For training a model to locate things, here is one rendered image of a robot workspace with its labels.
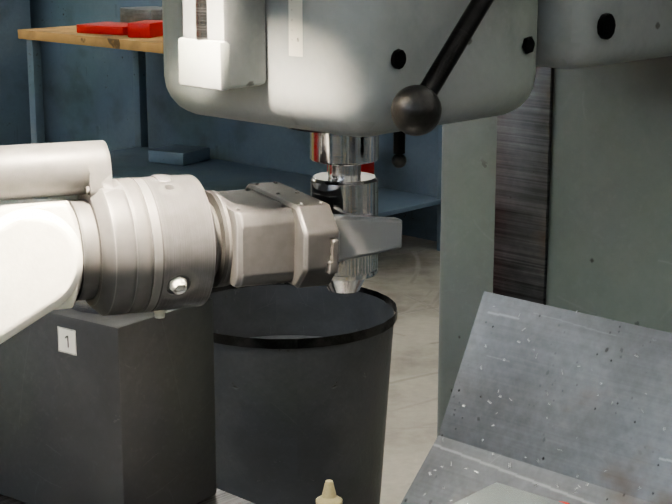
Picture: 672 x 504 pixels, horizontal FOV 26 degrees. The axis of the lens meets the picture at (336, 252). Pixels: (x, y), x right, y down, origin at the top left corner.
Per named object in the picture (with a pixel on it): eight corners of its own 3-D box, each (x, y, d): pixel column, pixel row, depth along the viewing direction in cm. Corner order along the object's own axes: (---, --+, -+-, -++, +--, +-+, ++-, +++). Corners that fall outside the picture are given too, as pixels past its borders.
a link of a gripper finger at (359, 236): (397, 254, 101) (315, 261, 98) (398, 208, 100) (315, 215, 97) (407, 259, 99) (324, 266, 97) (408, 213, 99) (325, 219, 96)
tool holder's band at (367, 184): (296, 189, 101) (296, 175, 101) (347, 181, 104) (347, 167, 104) (341, 199, 97) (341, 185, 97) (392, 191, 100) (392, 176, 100)
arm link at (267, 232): (341, 181, 93) (163, 193, 88) (339, 325, 95) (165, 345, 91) (268, 152, 104) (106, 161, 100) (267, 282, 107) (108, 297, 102)
